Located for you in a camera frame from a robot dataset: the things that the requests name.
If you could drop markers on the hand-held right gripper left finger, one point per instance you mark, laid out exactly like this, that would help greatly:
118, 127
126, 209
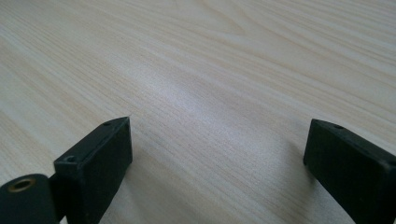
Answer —
93, 168

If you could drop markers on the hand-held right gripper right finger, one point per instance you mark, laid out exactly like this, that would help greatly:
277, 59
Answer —
351, 168

